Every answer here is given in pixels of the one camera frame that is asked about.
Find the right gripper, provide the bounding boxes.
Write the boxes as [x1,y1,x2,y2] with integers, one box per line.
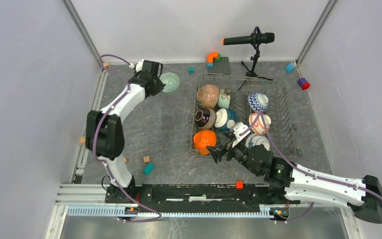
[206,131,261,177]

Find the orange bowl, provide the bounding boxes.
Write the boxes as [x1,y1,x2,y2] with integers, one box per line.
[192,129,217,155]

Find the pale green ribbed bowl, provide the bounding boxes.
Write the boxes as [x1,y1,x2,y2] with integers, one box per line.
[160,72,181,93]

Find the red and white bowl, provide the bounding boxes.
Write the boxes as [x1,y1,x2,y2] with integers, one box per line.
[252,115,272,135]

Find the mint green flower bowl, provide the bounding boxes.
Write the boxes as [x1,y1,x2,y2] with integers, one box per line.
[217,88,231,109]

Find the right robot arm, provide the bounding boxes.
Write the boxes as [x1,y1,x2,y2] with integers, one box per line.
[207,140,382,224]

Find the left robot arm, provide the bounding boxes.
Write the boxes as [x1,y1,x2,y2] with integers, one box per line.
[85,59,165,203]

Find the teal and white bowl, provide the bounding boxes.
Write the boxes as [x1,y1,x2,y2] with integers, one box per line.
[214,109,237,132]

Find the dark brown patterned bowl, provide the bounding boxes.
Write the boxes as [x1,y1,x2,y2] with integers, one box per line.
[194,108,216,129]

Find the blue floral white bowl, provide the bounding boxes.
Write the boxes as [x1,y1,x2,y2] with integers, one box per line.
[245,133,271,151]

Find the small orange cube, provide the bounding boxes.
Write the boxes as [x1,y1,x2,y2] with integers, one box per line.
[235,181,244,190]

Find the pink speckled bowl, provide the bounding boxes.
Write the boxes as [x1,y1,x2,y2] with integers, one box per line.
[196,84,220,109]

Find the blue zigzag pattern bowl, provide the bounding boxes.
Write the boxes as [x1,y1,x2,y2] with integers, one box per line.
[247,93,269,114]

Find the orange curved block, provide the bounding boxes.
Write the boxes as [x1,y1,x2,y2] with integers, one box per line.
[206,52,219,63]

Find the grey building block baseplate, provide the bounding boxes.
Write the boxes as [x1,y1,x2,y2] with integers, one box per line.
[206,57,231,75]

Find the teal block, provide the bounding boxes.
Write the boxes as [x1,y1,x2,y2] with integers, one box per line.
[143,162,155,175]

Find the purple and red block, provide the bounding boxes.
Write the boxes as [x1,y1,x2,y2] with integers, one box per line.
[297,77,310,91]

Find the light blue block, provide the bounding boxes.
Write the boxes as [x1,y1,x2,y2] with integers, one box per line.
[285,63,296,73]

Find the black microphone orange tip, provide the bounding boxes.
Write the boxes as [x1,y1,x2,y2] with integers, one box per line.
[222,32,275,45]

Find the black microphone tripod stand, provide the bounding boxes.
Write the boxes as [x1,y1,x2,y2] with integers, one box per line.
[241,26,272,81]

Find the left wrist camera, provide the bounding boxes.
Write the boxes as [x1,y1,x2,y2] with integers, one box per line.
[134,59,145,72]

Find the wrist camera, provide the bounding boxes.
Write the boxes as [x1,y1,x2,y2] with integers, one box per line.
[230,122,251,148]
[134,59,145,72]

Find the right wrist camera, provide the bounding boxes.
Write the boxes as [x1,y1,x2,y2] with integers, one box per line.
[230,122,251,148]

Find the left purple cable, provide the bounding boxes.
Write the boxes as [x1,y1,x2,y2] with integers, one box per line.
[92,54,163,224]

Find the purple cable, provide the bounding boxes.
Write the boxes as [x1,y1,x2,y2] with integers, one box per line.
[238,110,382,224]
[92,54,163,224]

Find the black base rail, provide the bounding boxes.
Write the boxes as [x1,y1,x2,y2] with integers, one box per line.
[105,184,300,213]

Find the grey wire dish rack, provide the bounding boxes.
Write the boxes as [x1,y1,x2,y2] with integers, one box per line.
[196,73,302,157]

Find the wooden cube at wall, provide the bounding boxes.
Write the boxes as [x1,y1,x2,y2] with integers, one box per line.
[79,136,86,145]

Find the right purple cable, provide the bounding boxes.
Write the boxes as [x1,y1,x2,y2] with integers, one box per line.
[238,110,382,224]

